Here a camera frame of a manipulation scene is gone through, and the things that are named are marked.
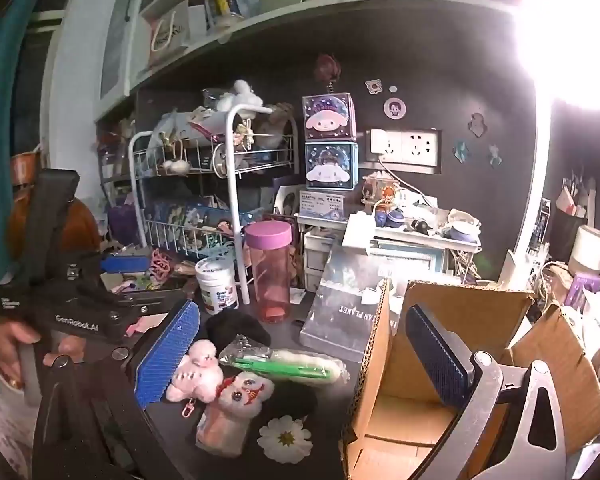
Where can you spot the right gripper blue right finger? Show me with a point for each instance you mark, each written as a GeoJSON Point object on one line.
{"type": "Point", "coordinates": [444, 356]}

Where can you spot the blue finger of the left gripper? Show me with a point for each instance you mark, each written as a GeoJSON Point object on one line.
{"type": "Point", "coordinates": [125, 264]}

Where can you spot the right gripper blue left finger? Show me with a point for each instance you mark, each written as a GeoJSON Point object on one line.
{"type": "Point", "coordinates": [157, 358]}

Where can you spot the pink plush keychain toy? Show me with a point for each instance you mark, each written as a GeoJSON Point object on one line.
{"type": "Point", "coordinates": [198, 376]}

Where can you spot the clear bag of white pads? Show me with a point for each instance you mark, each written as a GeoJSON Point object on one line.
{"type": "Point", "coordinates": [309, 368]}

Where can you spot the white lion plush toy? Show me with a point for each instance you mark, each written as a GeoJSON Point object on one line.
{"type": "Point", "coordinates": [243, 395]}

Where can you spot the pink tissue pack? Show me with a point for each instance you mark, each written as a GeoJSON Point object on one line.
{"type": "Point", "coordinates": [220, 432]}

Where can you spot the person's left hand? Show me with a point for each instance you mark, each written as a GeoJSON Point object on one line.
{"type": "Point", "coordinates": [15, 334]}

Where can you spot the cardboard box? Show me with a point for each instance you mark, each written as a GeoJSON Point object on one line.
{"type": "Point", "coordinates": [535, 398]}

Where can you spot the white plastic tub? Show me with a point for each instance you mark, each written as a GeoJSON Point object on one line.
{"type": "Point", "coordinates": [216, 280]}

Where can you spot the clear gift bag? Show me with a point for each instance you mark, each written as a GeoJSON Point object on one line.
{"type": "Point", "coordinates": [346, 301]}

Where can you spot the pink water bottle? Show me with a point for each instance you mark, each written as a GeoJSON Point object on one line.
{"type": "Point", "coordinates": [268, 242]}

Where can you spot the white daisy flower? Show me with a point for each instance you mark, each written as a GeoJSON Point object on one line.
{"type": "Point", "coordinates": [285, 440]}

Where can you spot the white small desk shelf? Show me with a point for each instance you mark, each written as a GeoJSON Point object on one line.
{"type": "Point", "coordinates": [421, 254]}

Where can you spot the white cylinder humidifier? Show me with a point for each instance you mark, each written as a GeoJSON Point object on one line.
{"type": "Point", "coordinates": [585, 254]}

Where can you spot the black pen holder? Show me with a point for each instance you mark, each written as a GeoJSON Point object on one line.
{"type": "Point", "coordinates": [562, 234]}

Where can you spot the blue cinnamoroll box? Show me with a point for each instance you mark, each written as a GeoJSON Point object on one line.
{"type": "Point", "coordinates": [331, 165]}

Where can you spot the purple cinnamoroll box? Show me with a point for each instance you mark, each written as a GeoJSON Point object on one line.
{"type": "Point", "coordinates": [329, 117]}

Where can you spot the white wire rack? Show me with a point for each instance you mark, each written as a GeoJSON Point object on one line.
{"type": "Point", "coordinates": [185, 176]}

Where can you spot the white wall shelf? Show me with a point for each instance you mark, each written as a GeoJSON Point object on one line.
{"type": "Point", "coordinates": [136, 21]}

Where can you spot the white wall socket panel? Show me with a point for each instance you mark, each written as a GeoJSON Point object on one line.
{"type": "Point", "coordinates": [408, 147]}

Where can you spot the round pink wall sticker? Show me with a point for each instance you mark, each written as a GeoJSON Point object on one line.
{"type": "Point", "coordinates": [394, 108]}

